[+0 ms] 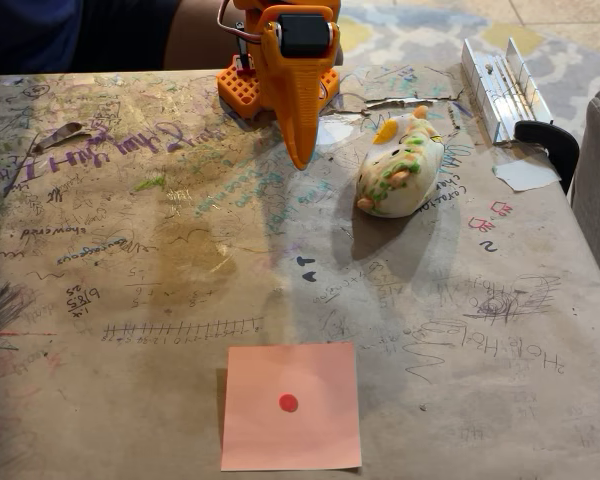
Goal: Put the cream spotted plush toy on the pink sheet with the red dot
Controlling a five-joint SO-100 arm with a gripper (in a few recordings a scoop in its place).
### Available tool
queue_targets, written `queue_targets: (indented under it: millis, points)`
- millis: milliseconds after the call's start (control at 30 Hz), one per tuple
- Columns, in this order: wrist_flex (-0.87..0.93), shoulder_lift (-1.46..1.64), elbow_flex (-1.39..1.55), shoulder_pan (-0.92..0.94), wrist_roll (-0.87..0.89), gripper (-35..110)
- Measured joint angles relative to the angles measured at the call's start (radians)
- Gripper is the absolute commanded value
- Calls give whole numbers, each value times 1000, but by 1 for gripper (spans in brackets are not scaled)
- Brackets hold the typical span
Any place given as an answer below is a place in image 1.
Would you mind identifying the white plush toy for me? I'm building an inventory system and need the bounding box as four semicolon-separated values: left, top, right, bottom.
355;104;445;219

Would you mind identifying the black clamp on robot base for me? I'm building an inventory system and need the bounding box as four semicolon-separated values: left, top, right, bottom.
233;20;255;77

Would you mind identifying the grey yellow patterned rug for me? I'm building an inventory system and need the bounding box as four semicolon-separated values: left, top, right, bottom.
329;0;600;146

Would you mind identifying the white paper scrap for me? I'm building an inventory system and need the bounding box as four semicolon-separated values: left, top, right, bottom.
492;158;562;193

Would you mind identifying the torn brown paper curl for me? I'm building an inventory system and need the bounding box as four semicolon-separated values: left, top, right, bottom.
32;121;94;155

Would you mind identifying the black table clamp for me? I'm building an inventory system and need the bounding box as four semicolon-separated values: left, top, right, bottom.
513;119;581;196

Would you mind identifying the pink square paper sheet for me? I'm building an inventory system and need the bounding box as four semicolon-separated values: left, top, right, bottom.
220;341;363;472

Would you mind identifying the scribbled brown paper table cover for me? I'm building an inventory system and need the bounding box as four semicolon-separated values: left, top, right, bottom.
0;62;600;480

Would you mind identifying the white red servo cable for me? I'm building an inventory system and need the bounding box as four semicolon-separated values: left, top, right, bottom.
215;0;249;46

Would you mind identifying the aluminium hinged rail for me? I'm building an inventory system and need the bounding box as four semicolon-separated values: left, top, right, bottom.
460;37;554;146

